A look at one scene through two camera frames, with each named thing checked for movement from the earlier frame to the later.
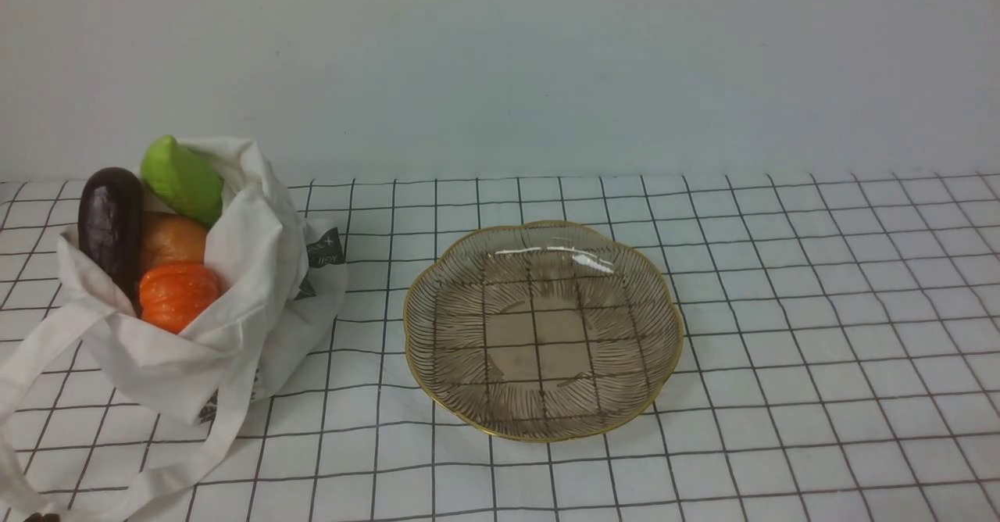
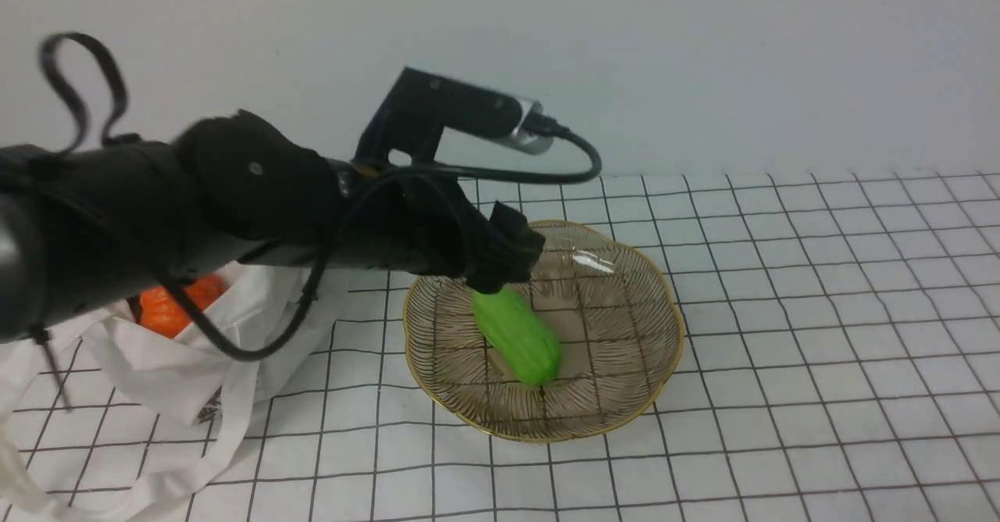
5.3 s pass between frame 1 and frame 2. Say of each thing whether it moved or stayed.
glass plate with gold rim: stayed
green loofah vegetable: moved
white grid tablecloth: stayed
